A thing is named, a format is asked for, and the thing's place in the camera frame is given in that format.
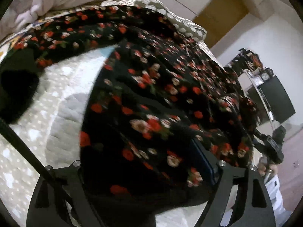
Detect black floral garment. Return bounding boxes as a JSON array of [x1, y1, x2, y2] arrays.
[[1, 5, 256, 226]]

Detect person's right hand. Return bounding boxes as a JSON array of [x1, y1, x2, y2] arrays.
[[257, 156, 278, 177]]

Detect black television screen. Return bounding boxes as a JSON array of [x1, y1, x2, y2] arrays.
[[258, 76, 295, 124]]

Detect patchwork quilted bedspread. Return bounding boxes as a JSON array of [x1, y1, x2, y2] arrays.
[[0, 0, 237, 227]]

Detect cluttered white shelf unit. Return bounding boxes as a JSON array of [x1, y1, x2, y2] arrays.
[[228, 48, 275, 129]]

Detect olive bolster pillow white spots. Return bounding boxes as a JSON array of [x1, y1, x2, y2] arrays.
[[135, 0, 207, 42]]

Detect brown wooden door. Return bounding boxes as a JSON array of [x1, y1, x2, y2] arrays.
[[194, 0, 249, 48]]

